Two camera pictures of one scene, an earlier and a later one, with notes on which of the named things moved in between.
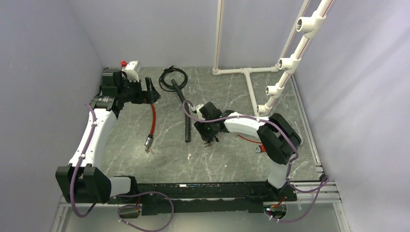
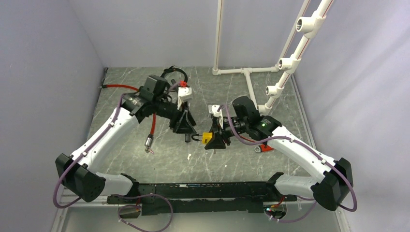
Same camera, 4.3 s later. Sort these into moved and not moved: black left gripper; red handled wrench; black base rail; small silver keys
Moved: black left gripper
Not moved: black base rail; red handled wrench; small silver keys
